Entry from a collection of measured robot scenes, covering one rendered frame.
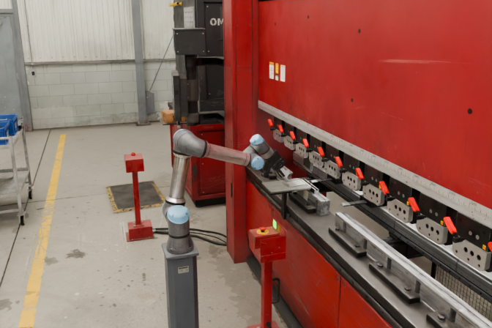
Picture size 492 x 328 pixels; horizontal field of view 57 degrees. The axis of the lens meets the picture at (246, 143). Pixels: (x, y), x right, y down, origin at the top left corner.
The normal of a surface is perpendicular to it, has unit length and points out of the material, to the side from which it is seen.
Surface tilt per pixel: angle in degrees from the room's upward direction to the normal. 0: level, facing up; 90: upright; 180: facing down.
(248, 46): 90
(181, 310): 90
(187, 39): 90
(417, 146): 90
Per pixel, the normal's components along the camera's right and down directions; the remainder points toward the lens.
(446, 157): -0.95, 0.08
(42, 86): 0.33, 0.24
